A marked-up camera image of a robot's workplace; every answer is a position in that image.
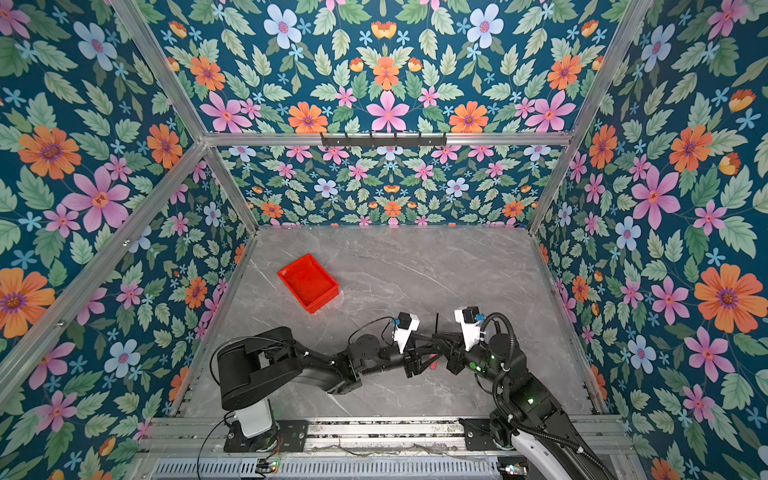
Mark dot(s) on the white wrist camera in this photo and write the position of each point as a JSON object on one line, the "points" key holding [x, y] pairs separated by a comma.
{"points": [[470, 320], [404, 325]]}

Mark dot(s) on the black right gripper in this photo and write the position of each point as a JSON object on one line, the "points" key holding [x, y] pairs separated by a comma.
{"points": [[456, 357]]}

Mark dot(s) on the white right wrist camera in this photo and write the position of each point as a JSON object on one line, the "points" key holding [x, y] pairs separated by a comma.
{"points": [[470, 320]]}

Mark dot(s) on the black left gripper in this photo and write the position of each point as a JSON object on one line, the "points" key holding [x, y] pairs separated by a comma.
{"points": [[413, 355]]}

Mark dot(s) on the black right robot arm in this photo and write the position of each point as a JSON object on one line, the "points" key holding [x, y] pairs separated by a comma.
{"points": [[526, 419]]}

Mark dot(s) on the red plastic bin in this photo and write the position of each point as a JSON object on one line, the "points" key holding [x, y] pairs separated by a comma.
{"points": [[310, 283]]}

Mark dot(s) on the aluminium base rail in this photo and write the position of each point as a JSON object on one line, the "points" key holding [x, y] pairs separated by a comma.
{"points": [[390, 435]]}

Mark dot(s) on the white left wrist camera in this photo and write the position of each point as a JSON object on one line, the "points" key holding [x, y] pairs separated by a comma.
{"points": [[404, 325]]}

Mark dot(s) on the aluminium frame post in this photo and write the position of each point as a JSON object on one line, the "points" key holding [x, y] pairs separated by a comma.
{"points": [[629, 25]]}

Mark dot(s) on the black hook rail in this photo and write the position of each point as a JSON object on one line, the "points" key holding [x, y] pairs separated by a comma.
{"points": [[371, 140]]}

